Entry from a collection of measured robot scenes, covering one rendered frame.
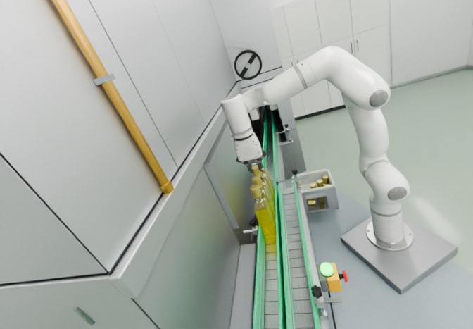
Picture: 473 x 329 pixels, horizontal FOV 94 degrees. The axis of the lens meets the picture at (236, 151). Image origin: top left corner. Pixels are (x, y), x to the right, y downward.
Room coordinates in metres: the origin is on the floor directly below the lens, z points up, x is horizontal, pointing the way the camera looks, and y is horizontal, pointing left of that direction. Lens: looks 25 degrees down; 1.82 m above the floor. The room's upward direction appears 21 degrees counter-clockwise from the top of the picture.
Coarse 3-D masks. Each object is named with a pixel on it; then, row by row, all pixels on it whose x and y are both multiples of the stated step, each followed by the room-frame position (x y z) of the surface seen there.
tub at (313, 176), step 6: (300, 174) 1.12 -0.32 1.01; (306, 174) 1.11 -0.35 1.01; (312, 174) 1.10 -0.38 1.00; (318, 174) 1.09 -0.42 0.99; (324, 174) 1.08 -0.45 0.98; (330, 174) 1.02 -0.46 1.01; (300, 180) 1.12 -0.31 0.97; (306, 180) 1.11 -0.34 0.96; (312, 180) 1.10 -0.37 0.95; (330, 180) 0.99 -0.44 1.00; (306, 186) 1.08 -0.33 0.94; (324, 186) 1.02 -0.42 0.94; (330, 186) 0.93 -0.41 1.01
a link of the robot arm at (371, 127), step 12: (348, 108) 0.76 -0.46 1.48; (360, 108) 0.73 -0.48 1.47; (360, 120) 0.71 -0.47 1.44; (372, 120) 0.68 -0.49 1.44; (384, 120) 0.68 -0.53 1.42; (360, 132) 0.70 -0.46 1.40; (372, 132) 0.67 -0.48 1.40; (384, 132) 0.66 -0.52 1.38; (360, 144) 0.71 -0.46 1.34; (372, 144) 0.67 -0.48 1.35; (384, 144) 0.66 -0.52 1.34; (360, 156) 0.75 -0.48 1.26; (372, 156) 0.70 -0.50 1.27; (384, 156) 0.73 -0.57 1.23; (360, 168) 0.77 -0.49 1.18
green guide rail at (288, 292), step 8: (280, 192) 0.87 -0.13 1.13; (280, 200) 0.82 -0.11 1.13; (280, 208) 0.77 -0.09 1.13; (280, 216) 0.72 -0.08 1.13; (288, 256) 0.58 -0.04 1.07; (288, 264) 0.54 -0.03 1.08; (288, 272) 0.51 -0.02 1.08; (288, 280) 0.46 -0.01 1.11; (288, 288) 0.43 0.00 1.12; (288, 296) 0.41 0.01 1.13; (288, 304) 0.38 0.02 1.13; (288, 312) 0.36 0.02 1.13; (288, 320) 0.35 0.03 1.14; (288, 328) 0.33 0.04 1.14
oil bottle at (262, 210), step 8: (264, 200) 0.70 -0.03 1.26; (256, 208) 0.69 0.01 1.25; (264, 208) 0.68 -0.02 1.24; (256, 216) 0.69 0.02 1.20; (264, 216) 0.68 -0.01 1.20; (272, 216) 0.71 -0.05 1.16; (264, 224) 0.68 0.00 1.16; (272, 224) 0.68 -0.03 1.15; (264, 232) 0.69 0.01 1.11; (272, 232) 0.68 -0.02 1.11; (272, 240) 0.68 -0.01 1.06
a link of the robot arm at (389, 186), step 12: (372, 168) 0.71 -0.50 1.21; (384, 168) 0.67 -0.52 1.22; (396, 168) 0.68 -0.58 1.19; (372, 180) 0.67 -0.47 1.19; (384, 180) 0.63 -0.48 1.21; (396, 180) 0.60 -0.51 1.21; (372, 192) 0.75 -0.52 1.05; (384, 192) 0.61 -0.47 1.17; (396, 192) 0.59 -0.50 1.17; (408, 192) 0.59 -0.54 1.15; (372, 204) 0.70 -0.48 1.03; (384, 204) 0.64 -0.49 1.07; (396, 204) 0.64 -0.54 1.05
